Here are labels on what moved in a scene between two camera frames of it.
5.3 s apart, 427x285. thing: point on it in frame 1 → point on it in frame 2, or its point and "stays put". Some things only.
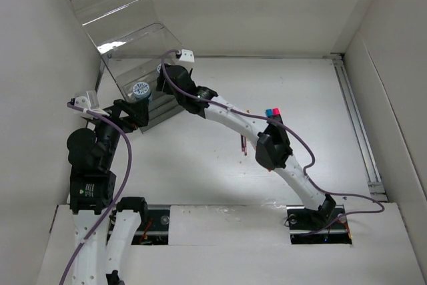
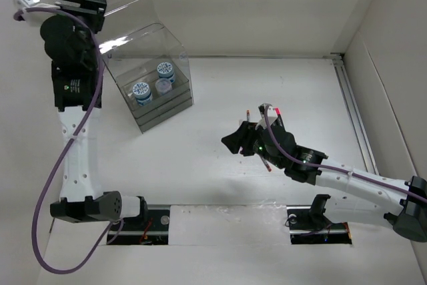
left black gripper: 137,110 → 89,0
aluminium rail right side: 377,185 stays put
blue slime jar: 141,90 stays put
